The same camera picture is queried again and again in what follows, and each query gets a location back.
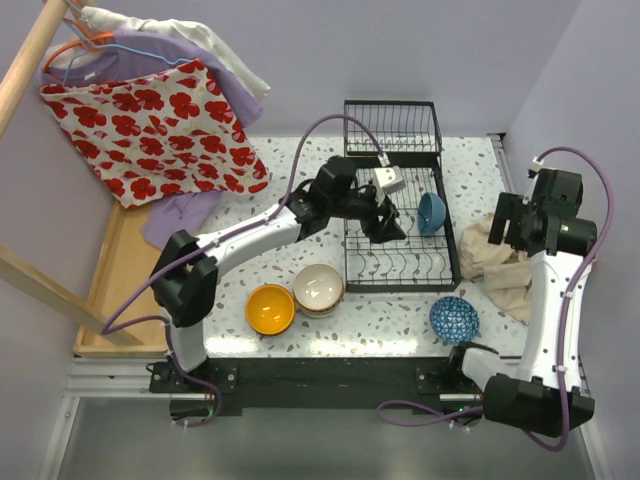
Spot solid blue bowl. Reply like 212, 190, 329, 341
417, 192, 447, 236

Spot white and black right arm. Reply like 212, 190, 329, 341
445, 169, 597, 438

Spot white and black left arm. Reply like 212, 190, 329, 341
150, 156, 406, 392

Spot beige crumpled cloth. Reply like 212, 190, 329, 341
459, 212, 534, 326

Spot cream white bowl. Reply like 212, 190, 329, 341
292, 263, 345, 318

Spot blue triangle pattern bowl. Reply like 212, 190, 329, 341
429, 296, 480, 345

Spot orange yellow bowl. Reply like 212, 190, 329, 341
245, 284, 296, 336

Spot red poppy print cloth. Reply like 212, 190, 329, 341
39, 60, 271, 208

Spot light wooden tray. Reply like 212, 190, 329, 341
73, 202, 167, 358

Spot lilac purple shirt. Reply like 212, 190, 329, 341
39, 30, 271, 248

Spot white hanging garment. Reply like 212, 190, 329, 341
80, 6, 271, 101

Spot orange clothes hanger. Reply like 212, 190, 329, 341
41, 0, 114, 74

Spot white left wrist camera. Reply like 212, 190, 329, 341
372, 166, 405, 199

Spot black wire dish rack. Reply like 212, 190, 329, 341
343, 100, 461, 293

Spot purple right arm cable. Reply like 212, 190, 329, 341
375, 146, 619, 454

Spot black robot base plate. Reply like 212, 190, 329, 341
146, 357, 482, 425

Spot blue wire clothes hanger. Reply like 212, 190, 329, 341
50, 29, 197, 86

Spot wooden clothes rail frame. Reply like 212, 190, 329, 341
1, 1, 114, 345

